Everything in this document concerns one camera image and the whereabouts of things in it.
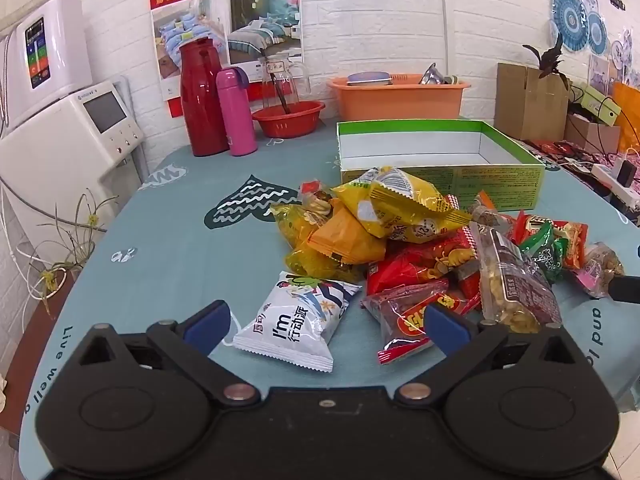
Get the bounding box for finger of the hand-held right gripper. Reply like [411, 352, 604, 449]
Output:
[607, 275, 640, 305]

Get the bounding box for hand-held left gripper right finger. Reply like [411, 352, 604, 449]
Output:
[395, 304, 583, 406]

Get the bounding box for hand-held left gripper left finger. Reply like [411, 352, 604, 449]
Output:
[75, 300, 262, 407]

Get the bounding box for pink clear snack packet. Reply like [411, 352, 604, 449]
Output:
[572, 241, 626, 300]

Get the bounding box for dark red clear snack packet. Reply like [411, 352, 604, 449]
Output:
[361, 280, 481, 366]

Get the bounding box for red orange snack packet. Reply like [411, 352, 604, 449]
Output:
[510, 210, 590, 271]

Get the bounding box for clear peanut packet maroon label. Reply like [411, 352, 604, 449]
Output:
[470, 222, 563, 336]

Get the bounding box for white snack packet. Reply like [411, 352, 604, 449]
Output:
[232, 271, 363, 373]

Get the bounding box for green snack packet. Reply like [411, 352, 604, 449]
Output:
[520, 220, 571, 283]

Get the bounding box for small brown snack packet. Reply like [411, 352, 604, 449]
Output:
[467, 191, 518, 231]

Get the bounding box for large yellow snack packet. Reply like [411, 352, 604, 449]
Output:
[331, 166, 473, 245]

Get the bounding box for yellow clear snack packet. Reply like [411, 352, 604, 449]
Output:
[270, 202, 366, 283]

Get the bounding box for green cardboard box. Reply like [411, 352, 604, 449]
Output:
[336, 120, 547, 211]

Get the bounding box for teal printed tablecloth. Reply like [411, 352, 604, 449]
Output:
[20, 117, 640, 461]

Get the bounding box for white power strip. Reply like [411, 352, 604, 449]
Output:
[591, 157, 640, 211]

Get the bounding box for plaid cloth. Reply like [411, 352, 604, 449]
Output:
[520, 137, 631, 196]

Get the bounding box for thin green orchid plant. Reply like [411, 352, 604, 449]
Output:
[15, 187, 121, 316]

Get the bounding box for small cardboard box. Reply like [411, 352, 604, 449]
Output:
[565, 112, 622, 155]

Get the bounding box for clear snack packet red label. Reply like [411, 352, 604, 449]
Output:
[299, 179, 335, 216]

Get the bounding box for orange bag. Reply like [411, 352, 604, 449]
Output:
[611, 81, 640, 153]

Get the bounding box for yellow green small box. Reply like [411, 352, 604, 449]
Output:
[582, 82, 622, 126]

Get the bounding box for brown cardboard box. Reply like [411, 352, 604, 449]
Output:
[494, 62, 571, 142]

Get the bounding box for pink thermos bottle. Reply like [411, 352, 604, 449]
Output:
[215, 66, 259, 157]

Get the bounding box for red plastic basket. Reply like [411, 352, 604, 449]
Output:
[251, 100, 326, 139]

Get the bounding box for red thermos jug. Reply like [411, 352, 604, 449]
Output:
[177, 37, 232, 157]

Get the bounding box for white machine with screen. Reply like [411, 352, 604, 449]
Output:
[0, 80, 147, 241]

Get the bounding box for orange plastic basin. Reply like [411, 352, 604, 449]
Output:
[326, 74, 472, 122]

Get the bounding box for dark leafy plant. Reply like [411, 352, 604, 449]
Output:
[522, 35, 571, 86]

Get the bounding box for steel bowl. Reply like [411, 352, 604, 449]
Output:
[419, 62, 447, 86]

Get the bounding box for blue paper fan decorations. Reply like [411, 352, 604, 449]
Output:
[547, 0, 640, 68]

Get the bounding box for white water purifier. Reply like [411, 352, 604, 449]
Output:
[7, 0, 94, 126]

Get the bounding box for white wall conduit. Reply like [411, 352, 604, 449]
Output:
[436, 0, 451, 78]

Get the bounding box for red wall calendar poster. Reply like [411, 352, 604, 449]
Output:
[147, 0, 305, 120]

